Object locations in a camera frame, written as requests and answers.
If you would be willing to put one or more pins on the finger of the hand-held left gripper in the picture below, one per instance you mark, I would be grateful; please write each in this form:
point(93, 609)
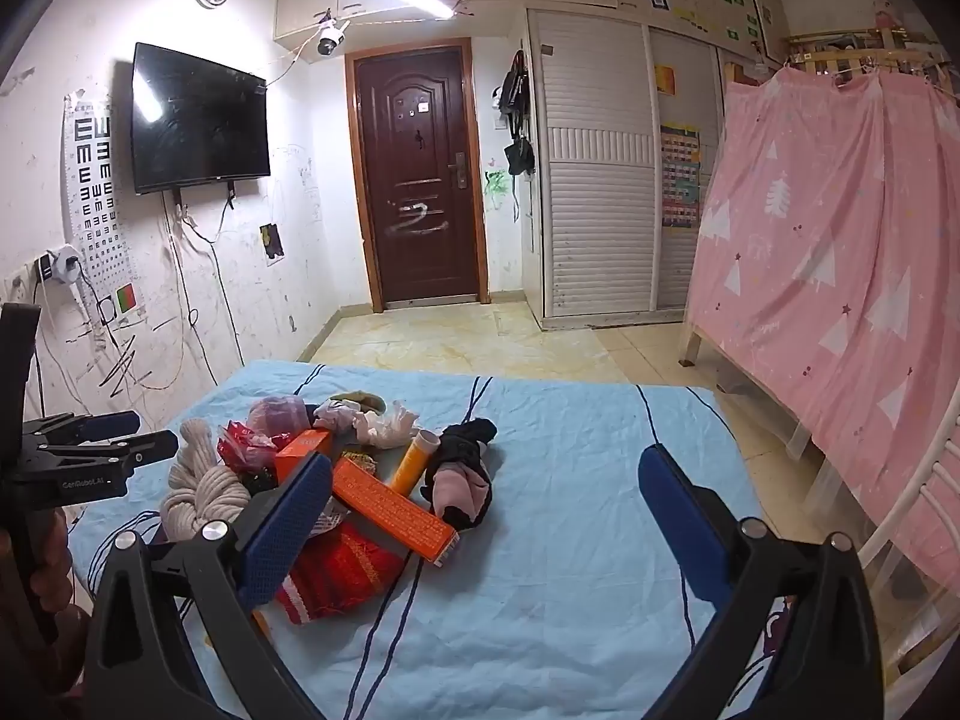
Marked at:
point(146, 448)
point(109, 424)

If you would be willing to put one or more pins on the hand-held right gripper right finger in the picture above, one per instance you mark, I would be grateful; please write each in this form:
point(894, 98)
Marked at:
point(682, 525)

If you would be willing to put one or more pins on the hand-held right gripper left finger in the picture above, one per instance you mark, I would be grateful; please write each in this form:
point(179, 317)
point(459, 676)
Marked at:
point(285, 532)

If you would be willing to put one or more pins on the white paper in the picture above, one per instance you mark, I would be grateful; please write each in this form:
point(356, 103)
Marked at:
point(334, 414)

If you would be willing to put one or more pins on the white tissue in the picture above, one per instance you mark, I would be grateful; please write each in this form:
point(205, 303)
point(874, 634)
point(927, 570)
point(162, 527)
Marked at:
point(386, 427)

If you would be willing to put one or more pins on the person's left hand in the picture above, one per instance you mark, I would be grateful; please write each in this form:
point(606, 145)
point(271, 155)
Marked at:
point(54, 562)

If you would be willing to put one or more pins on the black crumpled item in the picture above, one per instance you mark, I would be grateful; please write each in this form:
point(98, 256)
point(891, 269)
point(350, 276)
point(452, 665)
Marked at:
point(259, 481)

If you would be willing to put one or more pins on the red knitted cloth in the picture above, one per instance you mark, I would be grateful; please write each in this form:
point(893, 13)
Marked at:
point(345, 570)

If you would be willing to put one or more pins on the small orange box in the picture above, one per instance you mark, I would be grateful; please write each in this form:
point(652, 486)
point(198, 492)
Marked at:
point(296, 450)

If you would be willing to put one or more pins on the red plastic bag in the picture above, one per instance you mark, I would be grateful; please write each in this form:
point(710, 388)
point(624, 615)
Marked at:
point(244, 446)

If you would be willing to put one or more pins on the brown patterned packet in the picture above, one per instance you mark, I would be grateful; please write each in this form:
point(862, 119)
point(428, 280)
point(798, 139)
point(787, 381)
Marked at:
point(360, 461)

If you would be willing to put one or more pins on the long orange box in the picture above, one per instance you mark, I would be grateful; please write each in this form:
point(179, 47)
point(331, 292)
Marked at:
point(397, 514)

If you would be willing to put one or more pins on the pink plastic bag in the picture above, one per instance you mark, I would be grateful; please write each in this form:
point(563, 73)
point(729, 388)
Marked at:
point(277, 414)

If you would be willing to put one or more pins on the light blue blanket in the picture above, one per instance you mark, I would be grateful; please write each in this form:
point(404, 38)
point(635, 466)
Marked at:
point(562, 465)

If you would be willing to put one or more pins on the orange tube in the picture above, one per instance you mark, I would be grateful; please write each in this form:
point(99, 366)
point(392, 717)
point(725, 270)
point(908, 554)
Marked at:
point(411, 465)

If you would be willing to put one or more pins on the tan cloth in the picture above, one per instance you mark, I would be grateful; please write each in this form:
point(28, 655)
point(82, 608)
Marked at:
point(360, 399)

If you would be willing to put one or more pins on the white power adapter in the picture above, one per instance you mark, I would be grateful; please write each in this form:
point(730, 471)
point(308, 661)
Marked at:
point(58, 266)

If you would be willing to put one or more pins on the black and pink cloth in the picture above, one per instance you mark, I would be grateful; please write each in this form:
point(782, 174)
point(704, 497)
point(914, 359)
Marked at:
point(461, 487)

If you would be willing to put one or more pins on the white eye chart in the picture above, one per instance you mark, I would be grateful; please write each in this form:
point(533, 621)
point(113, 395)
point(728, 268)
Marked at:
point(97, 225)

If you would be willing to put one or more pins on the white slatted wardrobe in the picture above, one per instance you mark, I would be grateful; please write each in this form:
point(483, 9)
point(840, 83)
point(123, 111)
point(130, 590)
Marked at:
point(592, 240)

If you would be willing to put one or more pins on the pink bed sheet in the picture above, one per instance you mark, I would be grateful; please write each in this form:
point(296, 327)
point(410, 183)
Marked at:
point(840, 255)

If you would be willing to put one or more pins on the colourful grid poster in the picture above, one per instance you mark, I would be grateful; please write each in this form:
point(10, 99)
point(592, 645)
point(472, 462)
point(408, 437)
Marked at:
point(680, 176)

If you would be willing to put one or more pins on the dark brown door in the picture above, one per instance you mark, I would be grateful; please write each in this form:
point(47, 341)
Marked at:
point(420, 187)

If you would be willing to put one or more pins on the small black hanging bag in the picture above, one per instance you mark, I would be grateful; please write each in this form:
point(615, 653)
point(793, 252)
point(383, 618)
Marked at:
point(519, 156)

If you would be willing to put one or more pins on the small dark wall picture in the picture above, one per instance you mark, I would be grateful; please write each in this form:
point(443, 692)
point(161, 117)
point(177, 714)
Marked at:
point(272, 241)

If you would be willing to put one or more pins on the black wall television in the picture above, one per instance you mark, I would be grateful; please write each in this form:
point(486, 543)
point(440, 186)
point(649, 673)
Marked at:
point(199, 120)

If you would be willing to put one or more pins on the white security camera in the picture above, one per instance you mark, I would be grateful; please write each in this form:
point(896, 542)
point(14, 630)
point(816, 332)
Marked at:
point(330, 37)

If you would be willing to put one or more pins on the wooden bunk bed frame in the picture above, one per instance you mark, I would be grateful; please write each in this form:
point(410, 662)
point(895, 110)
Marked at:
point(847, 41)

